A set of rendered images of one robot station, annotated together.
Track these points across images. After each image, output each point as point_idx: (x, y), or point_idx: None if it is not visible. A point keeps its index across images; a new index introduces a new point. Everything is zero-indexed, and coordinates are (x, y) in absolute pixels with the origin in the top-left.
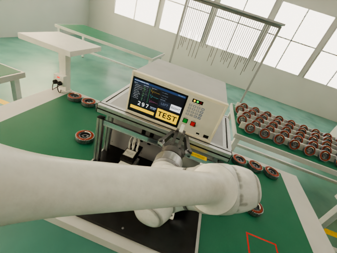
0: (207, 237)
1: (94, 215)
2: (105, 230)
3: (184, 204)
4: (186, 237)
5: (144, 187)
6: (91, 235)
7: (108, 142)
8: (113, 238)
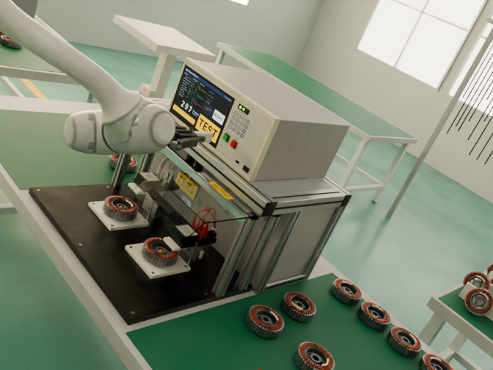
0: (184, 327)
1: (61, 219)
2: (61, 238)
3: (67, 67)
4: (150, 300)
5: (44, 35)
6: (43, 233)
7: (142, 172)
8: (62, 248)
